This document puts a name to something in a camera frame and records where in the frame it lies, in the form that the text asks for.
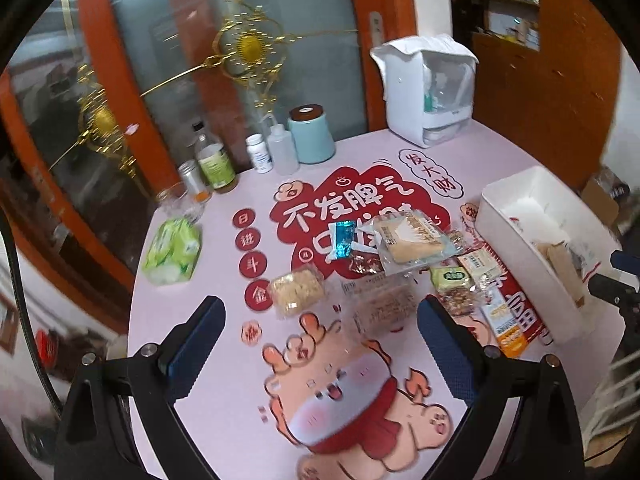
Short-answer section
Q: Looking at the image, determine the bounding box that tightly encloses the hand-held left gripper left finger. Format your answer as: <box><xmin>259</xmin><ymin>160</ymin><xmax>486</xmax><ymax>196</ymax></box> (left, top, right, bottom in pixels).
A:
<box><xmin>52</xmin><ymin>296</ymin><xmax>226</xmax><ymax>480</ymax></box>

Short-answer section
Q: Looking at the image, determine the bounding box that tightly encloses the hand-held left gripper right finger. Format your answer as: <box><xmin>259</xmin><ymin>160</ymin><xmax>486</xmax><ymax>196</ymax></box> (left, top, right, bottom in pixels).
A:
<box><xmin>418</xmin><ymin>296</ymin><xmax>587</xmax><ymax>480</ymax></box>

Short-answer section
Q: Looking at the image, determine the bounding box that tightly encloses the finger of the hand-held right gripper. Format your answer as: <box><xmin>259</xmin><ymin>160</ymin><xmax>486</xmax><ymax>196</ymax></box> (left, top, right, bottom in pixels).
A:
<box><xmin>610</xmin><ymin>251</ymin><xmax>640</xmax><ymax>274</ymax></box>
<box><xmin>587</xmin><ymin>274</ymin><xmax>640</xmax><ymax>311</ymax></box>

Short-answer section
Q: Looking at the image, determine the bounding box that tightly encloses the green label snack packet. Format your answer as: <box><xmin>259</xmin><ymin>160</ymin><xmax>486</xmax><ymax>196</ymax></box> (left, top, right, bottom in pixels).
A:
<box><xmin>431</xmin><ymin>265</ymin><xmax>481</xmax><ymax>316</ymax></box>

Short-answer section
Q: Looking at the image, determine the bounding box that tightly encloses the orange white snack packet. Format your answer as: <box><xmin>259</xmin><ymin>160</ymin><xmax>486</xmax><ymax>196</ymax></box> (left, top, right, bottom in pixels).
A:
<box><xmin>480</xmin><ymin>300</ymin><xmax>533</xmax><ymax>358</ymax></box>

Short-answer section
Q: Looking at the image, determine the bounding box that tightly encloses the clear brown biscuit packet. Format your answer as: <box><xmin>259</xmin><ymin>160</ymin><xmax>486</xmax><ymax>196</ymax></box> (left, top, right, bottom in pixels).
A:
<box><xmin>340</xmin><ymin>280</ymin><xmax>418</xmax><ymax>338</ymax></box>

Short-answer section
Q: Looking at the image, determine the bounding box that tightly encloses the beige label snack packet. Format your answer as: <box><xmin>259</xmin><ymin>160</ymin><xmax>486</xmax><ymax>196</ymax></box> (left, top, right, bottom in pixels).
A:
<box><xmin>457</xmin><ymin>247</ymin><xmax>501</xmax><ymax>286</ymax></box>

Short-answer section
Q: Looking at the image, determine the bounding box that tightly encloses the clear pale wafer packet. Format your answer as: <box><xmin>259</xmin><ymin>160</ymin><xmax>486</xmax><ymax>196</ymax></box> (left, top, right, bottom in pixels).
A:
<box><xmin>375</xmin><ymin>210</ymin><xmax>466</xmax><ymax>276</ymax></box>

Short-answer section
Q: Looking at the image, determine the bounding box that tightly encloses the small red-brown candy packet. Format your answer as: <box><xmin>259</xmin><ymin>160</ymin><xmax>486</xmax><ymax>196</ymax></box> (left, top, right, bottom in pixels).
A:
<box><xmin>348</xmin><ymin>254</ymin><xmax>386</xmax><ymax>276</ymax></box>

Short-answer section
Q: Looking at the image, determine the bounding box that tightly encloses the yellow crispy rice packet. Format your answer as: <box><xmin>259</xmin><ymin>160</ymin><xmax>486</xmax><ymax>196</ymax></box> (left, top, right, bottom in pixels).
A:
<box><xmin>269</xmin><ymin>267</ymin><xmax>326</xmax><ymax>318</ymax></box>

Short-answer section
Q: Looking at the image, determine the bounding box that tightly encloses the white plastic bin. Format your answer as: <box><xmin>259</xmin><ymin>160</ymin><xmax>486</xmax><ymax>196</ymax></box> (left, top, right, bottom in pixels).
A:
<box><xmin>475</xmin><ymin>166</ymin><xmax>623</xmax><ymax>343</ymax></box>

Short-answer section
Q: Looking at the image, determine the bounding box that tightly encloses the blue foil snack packet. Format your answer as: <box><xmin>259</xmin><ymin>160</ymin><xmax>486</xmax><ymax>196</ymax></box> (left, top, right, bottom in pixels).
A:
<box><xmin>334</xmin><ymin>221</ymin><xmax>362</xmax><ymax>259</ymax></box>

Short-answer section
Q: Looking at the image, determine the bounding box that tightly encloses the cardboard box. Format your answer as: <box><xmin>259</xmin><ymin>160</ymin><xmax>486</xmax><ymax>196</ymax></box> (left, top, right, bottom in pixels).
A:
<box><xmin>581</xmin><ymin>170</ymin><xmax>628</xmax><ymax>233</ymax></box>

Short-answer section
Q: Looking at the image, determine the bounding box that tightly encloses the green tissue pack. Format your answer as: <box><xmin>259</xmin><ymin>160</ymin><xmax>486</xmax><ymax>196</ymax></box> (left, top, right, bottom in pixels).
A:
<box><xmin>141</xmin><ymin>218</ymin><xmax>203</xmax><ymax>283</ymax></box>

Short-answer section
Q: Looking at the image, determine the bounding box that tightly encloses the clear glass cup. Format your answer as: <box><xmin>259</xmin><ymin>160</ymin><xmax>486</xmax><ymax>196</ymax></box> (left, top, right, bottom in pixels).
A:
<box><xmin>157</xmin><ymin>185</ymin><xmax>206</xmax><ymax>223</ymax></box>

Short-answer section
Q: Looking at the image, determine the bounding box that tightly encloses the small metal can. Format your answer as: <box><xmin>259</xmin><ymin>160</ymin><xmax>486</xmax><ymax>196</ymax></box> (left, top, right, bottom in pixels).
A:
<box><xmin>178</xmin><ymin>160</ymin><xmax>211</xmax><ymax>203</ymax></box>

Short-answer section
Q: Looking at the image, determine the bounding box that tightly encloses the green label glass bottle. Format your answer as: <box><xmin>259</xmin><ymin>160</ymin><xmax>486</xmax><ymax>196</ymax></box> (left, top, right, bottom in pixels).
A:
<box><xmin>192</xmin><ymin>122</ymin><xmax>238</xmax><ymax>193</ymax></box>

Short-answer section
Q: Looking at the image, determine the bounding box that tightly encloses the wooden cabinet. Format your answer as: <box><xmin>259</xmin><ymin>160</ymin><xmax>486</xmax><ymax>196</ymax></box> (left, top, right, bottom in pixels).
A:
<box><xmin>465</xmin><ymin>0</ymin><xmax>625</xmax><ymax>188</ymax></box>

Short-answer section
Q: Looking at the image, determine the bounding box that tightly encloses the white pill bottle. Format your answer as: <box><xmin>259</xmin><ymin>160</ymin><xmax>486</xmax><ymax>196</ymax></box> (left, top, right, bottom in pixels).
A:
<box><xmin>246</xmin><ymin>133</ymin><xmax>273</xmax><ymax>174</ymax></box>

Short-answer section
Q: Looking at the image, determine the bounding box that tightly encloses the white squeeze bottle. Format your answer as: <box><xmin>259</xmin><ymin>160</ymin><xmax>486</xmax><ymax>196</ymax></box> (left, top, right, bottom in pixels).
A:
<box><xmin>267</xmin><ymin>115</ymin><xmax>301</xmax><ymax>176</ymax></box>

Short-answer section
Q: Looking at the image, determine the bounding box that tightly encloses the light blue canister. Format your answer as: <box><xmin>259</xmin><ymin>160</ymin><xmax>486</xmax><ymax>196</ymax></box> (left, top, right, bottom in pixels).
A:
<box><xmin>287</xmin><ymin>105</ymin><xmax>336</xmax><ymax>164</ymax></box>

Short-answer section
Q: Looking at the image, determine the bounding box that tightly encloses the gold door ornament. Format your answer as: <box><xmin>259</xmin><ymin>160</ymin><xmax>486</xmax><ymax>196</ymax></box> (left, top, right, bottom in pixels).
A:
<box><xmin>50</xmin><ymin>65</ymin><xmax>141</xmax><ymax>181</ymax></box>
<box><xmin>200</xmin><ymin>0</ymin><xmax>361</xmax><ymax>111</ymax></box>

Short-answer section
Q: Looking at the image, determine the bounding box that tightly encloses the white storage box clear door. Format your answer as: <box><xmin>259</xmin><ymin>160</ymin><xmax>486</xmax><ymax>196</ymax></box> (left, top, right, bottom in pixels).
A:
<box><xmin>370</xmin><ymin>34</ymin><xmax>479</xmax><ymax>145</ymax></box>

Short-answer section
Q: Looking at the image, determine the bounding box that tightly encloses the orange framed glass door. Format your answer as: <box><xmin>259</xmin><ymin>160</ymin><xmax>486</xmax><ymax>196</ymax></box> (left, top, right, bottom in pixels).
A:
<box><xmin>0</xmin><ymin>0</ymin><xmax>418</xmax><ymax>321</ymax></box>

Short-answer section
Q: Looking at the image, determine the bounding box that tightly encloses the white wire rack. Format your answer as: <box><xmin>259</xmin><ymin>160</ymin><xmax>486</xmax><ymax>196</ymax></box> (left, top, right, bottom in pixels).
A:
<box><xmin>592</xmin><ymin>345</ymin><xmax>640</xmax><ymax>443</ymax></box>

